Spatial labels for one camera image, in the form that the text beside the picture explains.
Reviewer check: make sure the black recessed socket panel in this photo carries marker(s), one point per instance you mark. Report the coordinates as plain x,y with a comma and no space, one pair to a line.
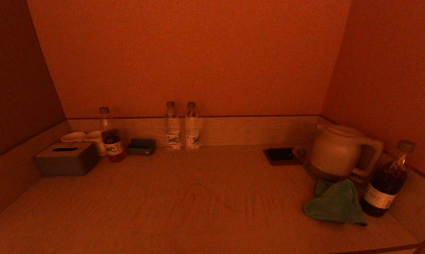
280,155

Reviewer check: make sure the clear water bottle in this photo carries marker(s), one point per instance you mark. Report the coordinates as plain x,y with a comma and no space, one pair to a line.
172,134
192,134

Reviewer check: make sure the white low cup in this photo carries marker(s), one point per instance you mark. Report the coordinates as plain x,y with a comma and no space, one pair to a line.
73,137

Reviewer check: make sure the small blue open tray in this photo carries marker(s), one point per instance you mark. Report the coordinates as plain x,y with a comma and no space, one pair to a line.
141,146

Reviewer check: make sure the round kettle base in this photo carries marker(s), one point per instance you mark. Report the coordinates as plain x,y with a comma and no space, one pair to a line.
327,176

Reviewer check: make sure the teal fluffy cloth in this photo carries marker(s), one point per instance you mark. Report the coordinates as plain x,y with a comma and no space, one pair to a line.
334,206

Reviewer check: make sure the grey-blue tissue box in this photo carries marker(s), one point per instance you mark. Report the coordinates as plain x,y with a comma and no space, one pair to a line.
67,162

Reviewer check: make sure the large dark drink bottle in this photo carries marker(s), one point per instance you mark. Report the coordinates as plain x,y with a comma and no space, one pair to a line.
383,190

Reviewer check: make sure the white electric kettle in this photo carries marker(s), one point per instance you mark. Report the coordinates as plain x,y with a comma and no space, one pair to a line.
334,151

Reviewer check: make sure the small amber tea bottle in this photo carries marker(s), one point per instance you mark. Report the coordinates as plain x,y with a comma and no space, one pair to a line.
113,148

